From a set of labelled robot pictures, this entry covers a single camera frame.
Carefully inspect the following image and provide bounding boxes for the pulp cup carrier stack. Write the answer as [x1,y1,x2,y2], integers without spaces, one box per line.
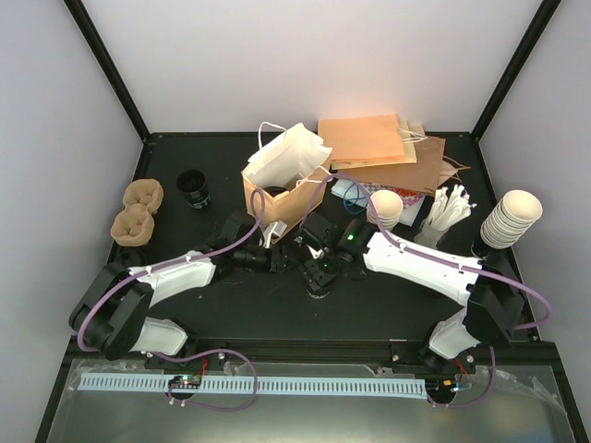
[110,179,163,247]

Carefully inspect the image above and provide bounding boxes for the brown kraft paper bag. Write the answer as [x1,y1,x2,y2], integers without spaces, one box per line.
[339,137,464,196]

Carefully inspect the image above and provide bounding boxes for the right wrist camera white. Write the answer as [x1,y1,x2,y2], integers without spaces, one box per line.
[307,245,324,260]

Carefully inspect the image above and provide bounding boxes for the checkered paper bag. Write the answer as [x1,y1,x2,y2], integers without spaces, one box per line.
[366,184,425,227]

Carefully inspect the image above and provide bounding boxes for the light blue paper bag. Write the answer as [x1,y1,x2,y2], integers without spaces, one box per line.
[331,179,371,215]

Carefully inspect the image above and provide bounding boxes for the blue slotted cable duct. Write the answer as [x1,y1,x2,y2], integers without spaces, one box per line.
[78,373,428,400]

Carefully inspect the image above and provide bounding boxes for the black lid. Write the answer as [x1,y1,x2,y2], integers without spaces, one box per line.
[264,186,290,198]

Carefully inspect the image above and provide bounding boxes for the white paper cup stack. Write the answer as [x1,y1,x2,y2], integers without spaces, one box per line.
[370,189,404,231]

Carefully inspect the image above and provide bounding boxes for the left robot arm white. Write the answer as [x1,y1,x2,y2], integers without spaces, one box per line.
[69,212,296,368]

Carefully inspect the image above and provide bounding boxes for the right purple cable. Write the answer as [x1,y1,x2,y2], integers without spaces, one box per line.
[302,173,554,410]

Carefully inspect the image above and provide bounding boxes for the black paper cup stack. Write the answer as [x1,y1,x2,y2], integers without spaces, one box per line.
[175,169,211,210]

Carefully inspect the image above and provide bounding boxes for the orange paper bag white handles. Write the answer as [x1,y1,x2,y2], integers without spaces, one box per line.
[241,122,332,230]

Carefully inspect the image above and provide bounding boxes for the orange paper bag stack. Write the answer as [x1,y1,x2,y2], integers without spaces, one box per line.
[318,114,427,170]

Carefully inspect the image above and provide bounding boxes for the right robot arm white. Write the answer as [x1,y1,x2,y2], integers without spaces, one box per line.
[295,213,525,372]

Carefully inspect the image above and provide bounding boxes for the tall white cup stack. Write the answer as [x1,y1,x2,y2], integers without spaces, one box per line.
[471,189,543,257]

